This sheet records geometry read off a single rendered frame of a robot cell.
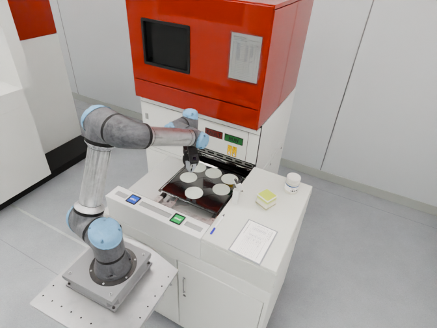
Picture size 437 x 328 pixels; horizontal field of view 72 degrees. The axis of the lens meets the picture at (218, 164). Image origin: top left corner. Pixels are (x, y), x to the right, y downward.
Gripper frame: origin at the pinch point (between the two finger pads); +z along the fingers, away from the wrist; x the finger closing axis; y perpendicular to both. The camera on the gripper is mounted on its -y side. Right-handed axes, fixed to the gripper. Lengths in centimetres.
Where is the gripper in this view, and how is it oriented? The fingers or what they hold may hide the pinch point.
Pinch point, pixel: (190, 171)
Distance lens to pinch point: 166.8
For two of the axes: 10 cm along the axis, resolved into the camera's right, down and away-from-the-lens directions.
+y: -2.1, -5.8, 7.9
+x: -9.8, 0.8, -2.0
